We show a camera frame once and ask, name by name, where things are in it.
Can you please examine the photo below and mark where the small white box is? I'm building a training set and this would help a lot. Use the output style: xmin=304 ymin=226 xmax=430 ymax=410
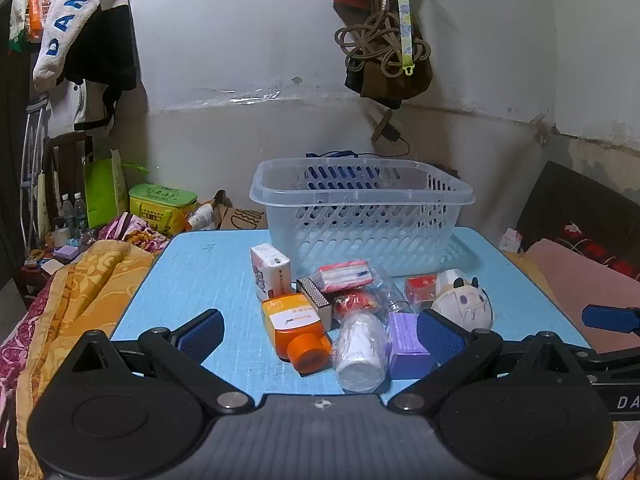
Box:
xmin=499 ymin=227 xmax=523 ymax=253

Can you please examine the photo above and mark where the black charger plug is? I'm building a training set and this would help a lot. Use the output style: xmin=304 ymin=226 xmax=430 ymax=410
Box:
xmin=371 ymin=110 xmax=401 ymax=143

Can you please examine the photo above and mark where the red box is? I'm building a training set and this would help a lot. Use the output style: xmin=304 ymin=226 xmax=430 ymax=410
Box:
xmin=404 ymin=274 xmax=441 ymax=311

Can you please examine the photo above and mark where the yellow tin with green lid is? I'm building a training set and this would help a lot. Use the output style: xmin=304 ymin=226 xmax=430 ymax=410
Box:
xmin=128 ymin=183 xmax=198 ymax=236

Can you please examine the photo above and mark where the yellow patterned strap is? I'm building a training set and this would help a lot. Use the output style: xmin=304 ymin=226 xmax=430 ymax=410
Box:
xmin=392 ymin=0 xmax=417 ymax=76

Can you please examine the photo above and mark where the translucent white plastic basket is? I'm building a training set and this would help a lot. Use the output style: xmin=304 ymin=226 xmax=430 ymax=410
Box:
xmin=249 ymin=157 xmax=476 ymax=278

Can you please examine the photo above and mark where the dark wooden headboard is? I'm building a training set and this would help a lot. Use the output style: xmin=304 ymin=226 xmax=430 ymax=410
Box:
xmin=515 ymin=160 xmax=640 ymax=281

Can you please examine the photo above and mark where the grey crutch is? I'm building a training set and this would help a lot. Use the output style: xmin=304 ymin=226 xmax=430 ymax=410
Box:
xmin=19 ymin=92 xmax=51 ymax=256

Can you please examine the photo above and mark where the orange packet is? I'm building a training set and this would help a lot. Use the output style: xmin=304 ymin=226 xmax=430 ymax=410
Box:
xmin=26 ymin=0 xmax=53 ymax=43

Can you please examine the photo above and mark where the cardboard box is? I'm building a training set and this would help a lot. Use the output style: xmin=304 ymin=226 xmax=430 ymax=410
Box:
xmin=212 ymin=190 xmax=268 ymax=232

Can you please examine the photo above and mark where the dark wooden chair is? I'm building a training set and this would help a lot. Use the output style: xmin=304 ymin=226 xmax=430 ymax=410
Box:
xmin=42 ymin=132 xmax=96 ymax=241

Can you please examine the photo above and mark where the wrapped stack of plastic cups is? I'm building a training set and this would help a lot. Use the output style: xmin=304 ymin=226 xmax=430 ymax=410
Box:
xmin=332 ymin=310 xmax=391 ymax=393

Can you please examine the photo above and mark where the red and white tissue packet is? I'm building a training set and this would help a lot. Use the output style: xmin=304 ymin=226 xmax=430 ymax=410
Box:
xmin=311 ymin=259 xmax=377 ymax=293

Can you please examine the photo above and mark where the blue shopping bag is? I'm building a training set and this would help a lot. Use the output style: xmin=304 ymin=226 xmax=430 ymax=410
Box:
xmin=305 ymin=150 xmax=401 ymax=192

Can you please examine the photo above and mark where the white garment with blue letters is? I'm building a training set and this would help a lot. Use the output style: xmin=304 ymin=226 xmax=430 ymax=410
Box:
xmin=32 ymin=0 xmax=121 ymax=93

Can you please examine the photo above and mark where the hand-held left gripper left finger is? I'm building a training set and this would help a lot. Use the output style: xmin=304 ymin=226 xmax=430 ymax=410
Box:
xmin=72 ymin=309 xmax=254 ymax=416

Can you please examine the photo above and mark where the black cable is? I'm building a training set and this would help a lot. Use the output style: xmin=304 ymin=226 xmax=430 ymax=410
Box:
xmin=350 ymin=135 xmax=411 ymax=160

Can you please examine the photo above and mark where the green paper bag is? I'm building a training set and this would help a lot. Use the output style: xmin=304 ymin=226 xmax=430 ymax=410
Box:
xmin=82 ymin=149 xmax=151 ymax=231

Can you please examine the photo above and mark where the brown hanging bag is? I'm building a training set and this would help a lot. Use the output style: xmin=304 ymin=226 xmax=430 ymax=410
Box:
xmin=334 ymin=2 xmax=435 ymax=111

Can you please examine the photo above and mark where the pink cloth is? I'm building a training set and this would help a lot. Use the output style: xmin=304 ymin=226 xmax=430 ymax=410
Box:
xmin=525 ymin=237 xmax=640 ymax=356

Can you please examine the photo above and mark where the white hanging bag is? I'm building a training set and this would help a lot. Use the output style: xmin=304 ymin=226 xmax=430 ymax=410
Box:
xmin=72 ymin=80 xmax=118 ymax=136

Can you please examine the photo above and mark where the red snack packet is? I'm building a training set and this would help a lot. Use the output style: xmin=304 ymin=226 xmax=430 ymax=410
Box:
xmin=334 ymin=290 xmax=382 ymax=318

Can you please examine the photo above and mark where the orange patterned blanket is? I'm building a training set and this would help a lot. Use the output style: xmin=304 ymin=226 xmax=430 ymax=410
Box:
xmin=15 ymin=240 xmax=156 ymax=480

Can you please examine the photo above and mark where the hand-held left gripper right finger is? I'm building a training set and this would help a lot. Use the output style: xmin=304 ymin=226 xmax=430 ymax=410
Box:
xmin=388 ymin=309 xmax=593 ymax=415

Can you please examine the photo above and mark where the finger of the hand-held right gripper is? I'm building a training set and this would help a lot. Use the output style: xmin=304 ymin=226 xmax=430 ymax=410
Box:
xmin=581 ymin=305 xmax=640 ymax=334

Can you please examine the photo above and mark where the white plastic bottle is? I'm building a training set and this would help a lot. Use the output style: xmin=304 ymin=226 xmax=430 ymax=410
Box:
xmin=187 ymin=204 xmax=218 ymax=231

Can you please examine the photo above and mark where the white plush toy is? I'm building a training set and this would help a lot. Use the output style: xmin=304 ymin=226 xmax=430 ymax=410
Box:
xmin=431 ymin=269 xmax=493 ymax=333

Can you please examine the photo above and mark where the matchbox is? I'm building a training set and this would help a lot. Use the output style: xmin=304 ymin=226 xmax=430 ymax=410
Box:
xmin=295 ymin=276 xmax=337 ymax=332

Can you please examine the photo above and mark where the white tissue pack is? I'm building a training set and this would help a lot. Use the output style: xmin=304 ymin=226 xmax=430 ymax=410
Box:
xmin=250 ymin=243 xmax=292 ymax=303

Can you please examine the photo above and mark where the red checkered cloth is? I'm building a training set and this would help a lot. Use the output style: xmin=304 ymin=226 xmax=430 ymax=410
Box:
xmin=560 ymin=222 xmax=640 ymax=281

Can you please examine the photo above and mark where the orange bottle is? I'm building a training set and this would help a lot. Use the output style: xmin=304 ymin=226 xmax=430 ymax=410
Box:
xmin=261 ymin=294 xmax=333 ymax=375

